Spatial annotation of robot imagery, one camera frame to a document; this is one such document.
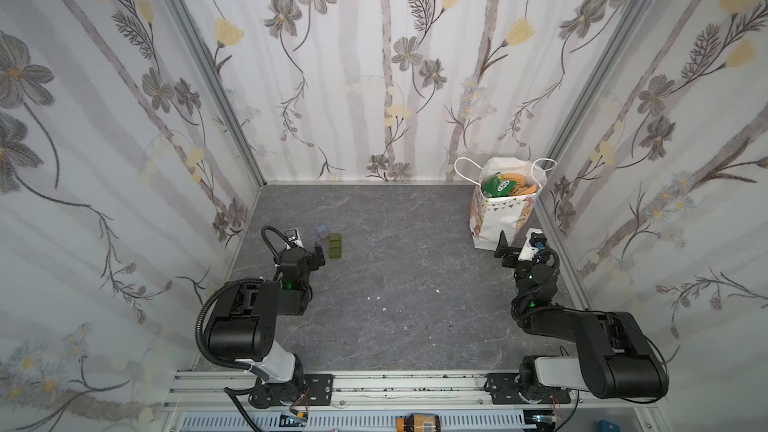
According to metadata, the white patterned paper bag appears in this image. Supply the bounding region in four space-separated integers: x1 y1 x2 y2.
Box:
453 157 557 250

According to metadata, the green Fox's candy bag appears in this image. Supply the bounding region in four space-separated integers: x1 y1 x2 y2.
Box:
481 173 526 198

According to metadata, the orange snack bag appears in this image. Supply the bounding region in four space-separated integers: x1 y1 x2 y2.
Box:
501 173 540 197

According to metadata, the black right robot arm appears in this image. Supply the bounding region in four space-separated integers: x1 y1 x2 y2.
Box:
494 229 670 404

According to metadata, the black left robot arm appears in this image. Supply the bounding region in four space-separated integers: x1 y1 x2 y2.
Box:
194 225 326 413

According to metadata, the blue-grey small cube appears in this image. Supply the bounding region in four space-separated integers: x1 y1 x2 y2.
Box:
316 225 331 240

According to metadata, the orange black device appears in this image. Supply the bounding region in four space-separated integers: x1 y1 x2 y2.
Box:
396 413 442 432

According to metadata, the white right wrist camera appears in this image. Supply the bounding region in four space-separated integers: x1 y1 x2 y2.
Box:
518 228 547 261

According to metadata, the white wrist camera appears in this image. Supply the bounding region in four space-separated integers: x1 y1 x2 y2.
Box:
518 228 547 261
282 228 304 248

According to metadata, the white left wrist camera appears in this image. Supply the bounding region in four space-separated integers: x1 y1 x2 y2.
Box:
282 228 304 248

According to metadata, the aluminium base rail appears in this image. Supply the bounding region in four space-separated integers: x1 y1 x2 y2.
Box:
157 370 670 431

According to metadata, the blue object at rail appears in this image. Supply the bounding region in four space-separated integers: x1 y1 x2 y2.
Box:
596 419 621 432

